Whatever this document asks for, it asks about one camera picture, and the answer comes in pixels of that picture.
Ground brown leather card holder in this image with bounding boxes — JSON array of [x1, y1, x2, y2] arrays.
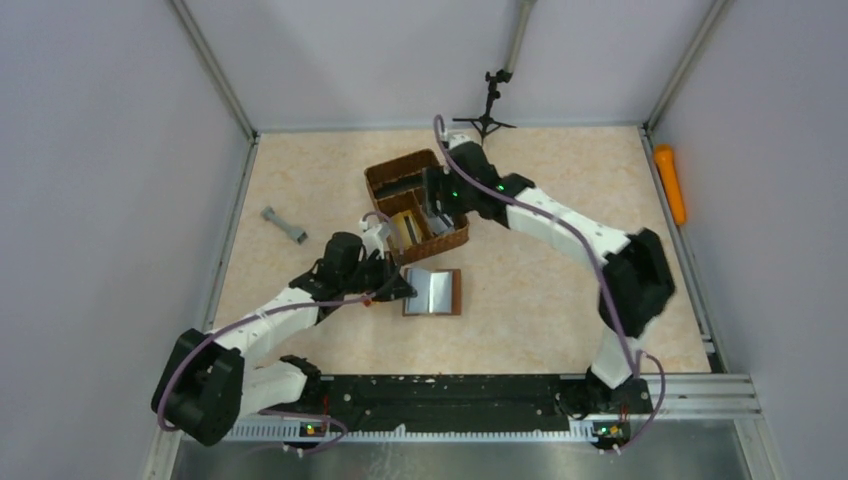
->
[[402, 267, 462, 316]]

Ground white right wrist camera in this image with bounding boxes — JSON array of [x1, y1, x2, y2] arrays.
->
[[442, 132, 475, 150]]

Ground orange cylinder handle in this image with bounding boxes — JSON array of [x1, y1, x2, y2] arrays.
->
[[653, 144, 687, 226]]

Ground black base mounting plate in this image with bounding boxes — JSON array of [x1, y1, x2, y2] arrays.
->
[[258, 374, 654, 437]]

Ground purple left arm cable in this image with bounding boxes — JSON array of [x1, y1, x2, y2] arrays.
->
[[155, 210, 407, 455]]

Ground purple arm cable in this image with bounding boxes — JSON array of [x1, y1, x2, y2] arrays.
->
[[155, 210, 407, 455], [433, 114, 666, 452]]

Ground grey plastic dumbbell piece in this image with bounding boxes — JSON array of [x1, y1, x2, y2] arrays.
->
[[260, 206, 308, 245]]

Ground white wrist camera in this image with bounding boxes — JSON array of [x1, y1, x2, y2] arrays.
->
[[359, 220, 391, 258], [442, 132, 475, 150]]

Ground black cards in basket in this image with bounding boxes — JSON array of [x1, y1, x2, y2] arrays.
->
[[374, 174, 423, 200]]

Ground gold cards in basket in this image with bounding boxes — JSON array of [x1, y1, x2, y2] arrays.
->
[[391, 210, 424, 251]]

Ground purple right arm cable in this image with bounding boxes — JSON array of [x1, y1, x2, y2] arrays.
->
[[433, 114, 666, 452]]

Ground black mini tripod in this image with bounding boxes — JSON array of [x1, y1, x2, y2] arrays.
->
[[452, 69, 516, 143]]

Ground brown wicker divided basket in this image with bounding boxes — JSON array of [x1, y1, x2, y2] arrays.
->
[[364, 149, 469, 264]]

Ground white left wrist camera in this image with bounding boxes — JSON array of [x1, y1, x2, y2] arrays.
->
[[359, 220, 391, 258]]

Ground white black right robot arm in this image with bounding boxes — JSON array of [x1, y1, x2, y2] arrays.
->
[[423, 134, 676, 412]]

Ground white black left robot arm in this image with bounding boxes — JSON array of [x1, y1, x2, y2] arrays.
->
[[151, 223, 415, 446]]

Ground silver cards in basket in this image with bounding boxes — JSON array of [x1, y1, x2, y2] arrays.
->
[[425, 213, 456, 237]]

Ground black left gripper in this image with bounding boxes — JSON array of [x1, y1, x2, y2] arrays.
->
[[341, 251, 416, 302]]

